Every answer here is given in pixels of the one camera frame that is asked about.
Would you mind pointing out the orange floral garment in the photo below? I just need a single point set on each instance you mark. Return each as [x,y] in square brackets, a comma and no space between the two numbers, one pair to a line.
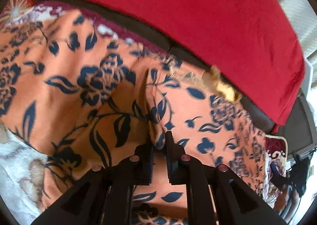
[84,99]

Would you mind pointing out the beige curtain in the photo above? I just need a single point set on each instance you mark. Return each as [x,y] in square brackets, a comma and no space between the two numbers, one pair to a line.
[303,20]

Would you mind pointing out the red blanket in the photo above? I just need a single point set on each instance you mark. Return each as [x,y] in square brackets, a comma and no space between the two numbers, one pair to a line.
[250,41]

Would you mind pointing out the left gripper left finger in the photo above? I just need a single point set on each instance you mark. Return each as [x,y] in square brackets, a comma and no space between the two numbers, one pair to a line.
[105,196]

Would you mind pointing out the floral plush bed blanket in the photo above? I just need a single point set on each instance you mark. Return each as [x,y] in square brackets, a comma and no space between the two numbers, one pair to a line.
[22,167]

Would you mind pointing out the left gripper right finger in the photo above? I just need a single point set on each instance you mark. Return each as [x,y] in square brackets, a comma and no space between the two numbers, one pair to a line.
[215,195]

